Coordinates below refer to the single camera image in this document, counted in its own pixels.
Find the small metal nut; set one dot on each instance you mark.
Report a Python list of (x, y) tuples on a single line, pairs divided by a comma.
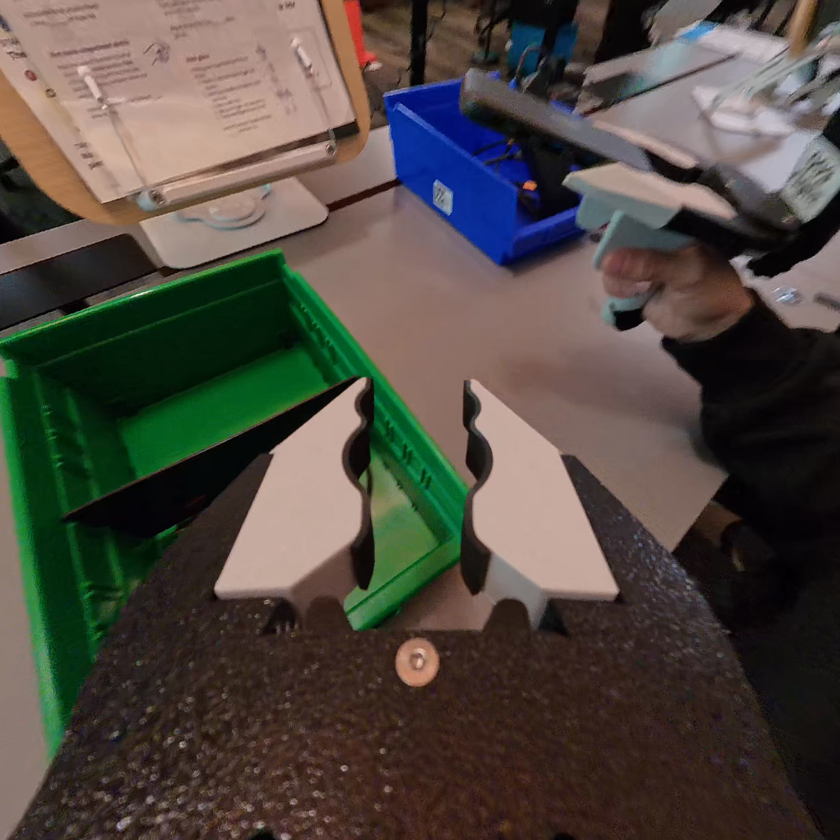
[(787, 295)]

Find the green plastic bin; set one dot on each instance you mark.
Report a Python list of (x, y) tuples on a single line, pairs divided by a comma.
[(197, 413)]

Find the person's right forearm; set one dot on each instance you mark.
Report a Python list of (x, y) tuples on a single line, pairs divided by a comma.
[(774, 394)]

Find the blue plastic bin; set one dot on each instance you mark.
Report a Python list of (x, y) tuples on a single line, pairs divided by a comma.
[(446, 151)]

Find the black device with orange plug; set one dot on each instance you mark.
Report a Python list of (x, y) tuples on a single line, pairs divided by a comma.
[(548, 177)]

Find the person's right hand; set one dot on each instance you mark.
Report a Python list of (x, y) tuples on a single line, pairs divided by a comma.
[(695, 295)]

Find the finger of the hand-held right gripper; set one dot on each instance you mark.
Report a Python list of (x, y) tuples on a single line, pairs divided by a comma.
[(544, 121)]

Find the grey flat tray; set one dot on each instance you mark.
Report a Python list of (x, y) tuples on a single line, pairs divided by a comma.
[(656, 75)]

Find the red cone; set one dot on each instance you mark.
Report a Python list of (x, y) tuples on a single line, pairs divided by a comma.
[(361, 33)]

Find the instruction sheet stand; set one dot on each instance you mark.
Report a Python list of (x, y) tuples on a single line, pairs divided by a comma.
[(197, 98)]

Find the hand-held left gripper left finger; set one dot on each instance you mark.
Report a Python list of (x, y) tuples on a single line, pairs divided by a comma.
[(302, 512)]

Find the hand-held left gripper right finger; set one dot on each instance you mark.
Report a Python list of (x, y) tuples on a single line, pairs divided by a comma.
[(538, 518)]

